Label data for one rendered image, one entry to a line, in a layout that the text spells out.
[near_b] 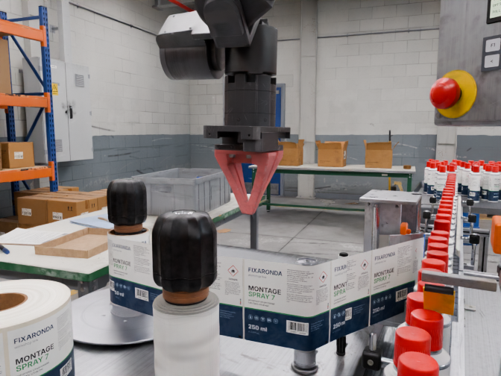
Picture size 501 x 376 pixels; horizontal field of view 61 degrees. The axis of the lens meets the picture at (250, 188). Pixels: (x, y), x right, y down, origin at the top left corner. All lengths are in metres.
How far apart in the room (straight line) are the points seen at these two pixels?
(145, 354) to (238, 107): 0.53
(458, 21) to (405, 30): 7.54
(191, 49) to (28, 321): 0.42
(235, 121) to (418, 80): 7.64
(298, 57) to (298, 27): 0.53
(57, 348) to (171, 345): 0.22
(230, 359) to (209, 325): 0.26
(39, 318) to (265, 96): 0.44
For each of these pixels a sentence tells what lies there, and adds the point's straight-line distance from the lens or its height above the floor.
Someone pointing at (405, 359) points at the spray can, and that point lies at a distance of 0.42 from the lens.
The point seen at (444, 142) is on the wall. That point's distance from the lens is 7.99.
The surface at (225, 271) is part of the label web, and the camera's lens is 0.76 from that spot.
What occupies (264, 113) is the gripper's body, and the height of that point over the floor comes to 1.30.
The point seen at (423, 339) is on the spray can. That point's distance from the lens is 0.46.
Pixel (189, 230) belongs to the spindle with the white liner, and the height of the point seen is 1.16.
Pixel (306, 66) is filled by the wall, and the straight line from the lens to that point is 8.26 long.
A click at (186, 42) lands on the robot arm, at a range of 0.49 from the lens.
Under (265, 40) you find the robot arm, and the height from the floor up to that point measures 1.37.
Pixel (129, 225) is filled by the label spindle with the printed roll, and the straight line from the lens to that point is 0.92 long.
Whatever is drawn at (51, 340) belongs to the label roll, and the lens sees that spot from 0.71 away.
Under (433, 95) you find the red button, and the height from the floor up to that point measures 1.32.
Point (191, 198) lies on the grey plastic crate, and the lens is 2.34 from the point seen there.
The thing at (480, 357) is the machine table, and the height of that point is 0.83.
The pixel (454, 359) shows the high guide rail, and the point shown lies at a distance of 0.71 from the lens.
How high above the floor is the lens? 1.28
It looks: 8 degrees down
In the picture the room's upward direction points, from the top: straight up
